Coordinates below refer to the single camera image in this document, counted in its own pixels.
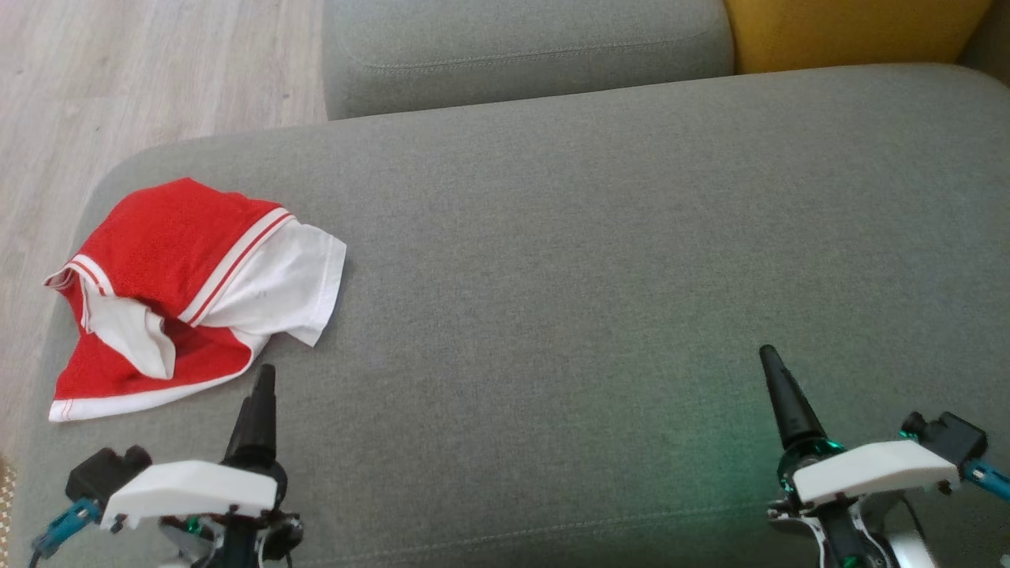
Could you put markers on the grey fabric sofa seat cushion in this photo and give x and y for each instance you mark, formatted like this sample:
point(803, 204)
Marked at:
point(552, 276)

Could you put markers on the right robot arm silver white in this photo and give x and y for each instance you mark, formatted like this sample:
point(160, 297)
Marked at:
point(915, 552)

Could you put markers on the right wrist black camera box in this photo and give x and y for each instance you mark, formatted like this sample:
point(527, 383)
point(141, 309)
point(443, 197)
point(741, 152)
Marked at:
point(951, 438)

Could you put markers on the red white number 23 shirt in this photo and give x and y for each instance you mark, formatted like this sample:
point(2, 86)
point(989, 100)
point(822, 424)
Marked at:
point(173, 229)

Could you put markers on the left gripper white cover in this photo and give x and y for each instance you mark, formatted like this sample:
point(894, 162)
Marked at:
point(189, 489)

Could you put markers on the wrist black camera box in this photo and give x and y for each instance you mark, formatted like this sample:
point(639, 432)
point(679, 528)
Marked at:
point(102, 473)
point(951, 438)

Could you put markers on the grey fabric sofa back cushion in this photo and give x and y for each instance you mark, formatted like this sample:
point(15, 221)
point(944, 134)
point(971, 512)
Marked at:
point(513, 47)
point(993, 47)

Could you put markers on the yellow cushion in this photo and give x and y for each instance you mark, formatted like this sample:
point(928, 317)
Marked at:
point(852, 31)

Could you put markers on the beige woven rug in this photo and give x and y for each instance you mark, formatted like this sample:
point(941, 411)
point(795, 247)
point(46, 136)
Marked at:
point(6, 505)

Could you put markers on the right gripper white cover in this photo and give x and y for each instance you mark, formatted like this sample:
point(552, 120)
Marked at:
point(876, 469)

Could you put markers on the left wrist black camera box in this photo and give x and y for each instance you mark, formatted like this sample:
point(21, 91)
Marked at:
point(102, 473)

